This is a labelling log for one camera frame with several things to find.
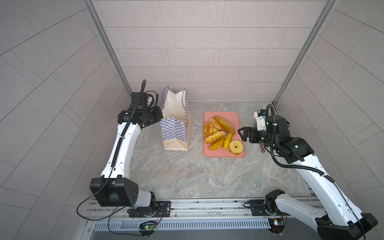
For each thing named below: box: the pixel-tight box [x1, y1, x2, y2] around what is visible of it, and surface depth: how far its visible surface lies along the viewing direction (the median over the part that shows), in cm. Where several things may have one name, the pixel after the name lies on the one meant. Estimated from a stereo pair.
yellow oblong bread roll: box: [223, 132, 233, 149], surface depth 92 cm
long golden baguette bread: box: [213, 115, 236, 135], surface depth 101 cm
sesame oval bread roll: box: [209, 118, 223, 131], surface depth 100 cm
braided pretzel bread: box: [204, 122, 213, 137], surface depth 95 cm
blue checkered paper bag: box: [160, 86, 191, 151], surface depth 82 cm
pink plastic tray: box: [203, 111, 245, 158], surface depth 91 cm
